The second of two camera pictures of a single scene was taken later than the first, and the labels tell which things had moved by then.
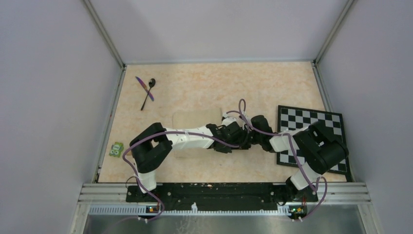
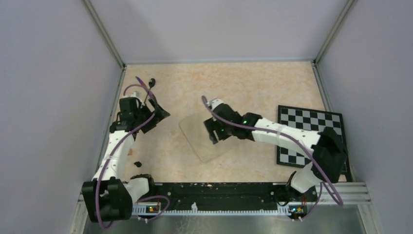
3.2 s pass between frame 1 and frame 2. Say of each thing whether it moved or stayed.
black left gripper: moved
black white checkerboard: stayed
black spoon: stayed
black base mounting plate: stayed
